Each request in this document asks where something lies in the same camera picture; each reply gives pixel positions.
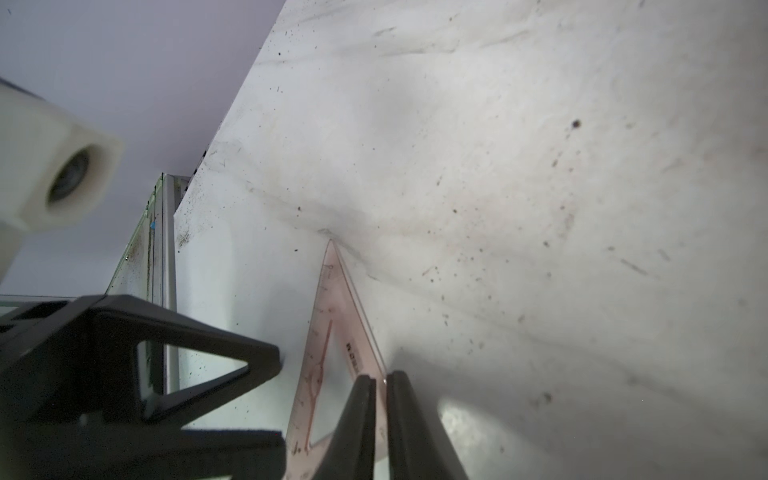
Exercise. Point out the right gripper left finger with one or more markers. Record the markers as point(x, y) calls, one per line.
point(351, 452)

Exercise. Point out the pink triangle ruler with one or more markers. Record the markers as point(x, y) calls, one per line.
point(339, 348)

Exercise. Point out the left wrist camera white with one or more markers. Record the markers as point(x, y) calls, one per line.
point(55, 168)

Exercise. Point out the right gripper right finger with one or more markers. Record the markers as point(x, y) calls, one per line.
point(416, 450)

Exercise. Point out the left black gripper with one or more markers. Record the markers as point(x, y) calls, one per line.
point(72, 395)

